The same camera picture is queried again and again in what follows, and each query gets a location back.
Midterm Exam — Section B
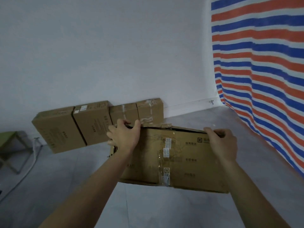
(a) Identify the cardboard box with white label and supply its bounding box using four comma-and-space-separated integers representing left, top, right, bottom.
72, 101, 114, 146

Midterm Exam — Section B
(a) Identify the person's left hand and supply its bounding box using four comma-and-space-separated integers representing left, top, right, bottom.
107, 119, 142, 153

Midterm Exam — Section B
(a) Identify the red blue white striped tarp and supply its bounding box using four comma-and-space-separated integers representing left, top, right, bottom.
211, 0, 304, 178

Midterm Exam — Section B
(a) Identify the person's right forearm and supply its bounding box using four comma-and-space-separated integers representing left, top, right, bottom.
215, 155, 291, 228

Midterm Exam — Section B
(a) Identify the green stool with metal legs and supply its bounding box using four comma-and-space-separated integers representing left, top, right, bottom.
0, 131, 34, 175

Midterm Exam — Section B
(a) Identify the large taped cardboard box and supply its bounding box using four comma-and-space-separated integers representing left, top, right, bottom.
108, 124, 230, 194

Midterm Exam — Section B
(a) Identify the white cable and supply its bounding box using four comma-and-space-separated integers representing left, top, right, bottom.
0, 138, 44, 203

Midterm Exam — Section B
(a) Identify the person's left forearm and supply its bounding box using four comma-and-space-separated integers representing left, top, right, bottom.
39, 145, 138, 228

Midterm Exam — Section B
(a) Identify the large plain cardboard box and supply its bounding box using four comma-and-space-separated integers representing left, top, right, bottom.
32, 106, 87, 154

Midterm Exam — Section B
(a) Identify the person's right hand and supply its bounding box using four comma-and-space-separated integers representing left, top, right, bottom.
203, 127, 238, 164

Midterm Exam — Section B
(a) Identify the small cardboard box clear tape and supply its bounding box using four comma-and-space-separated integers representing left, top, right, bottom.
109, 103, 139, 128

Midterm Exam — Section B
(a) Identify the small cardboard box crossed tape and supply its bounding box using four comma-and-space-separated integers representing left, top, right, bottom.
136, 98, 164, 128

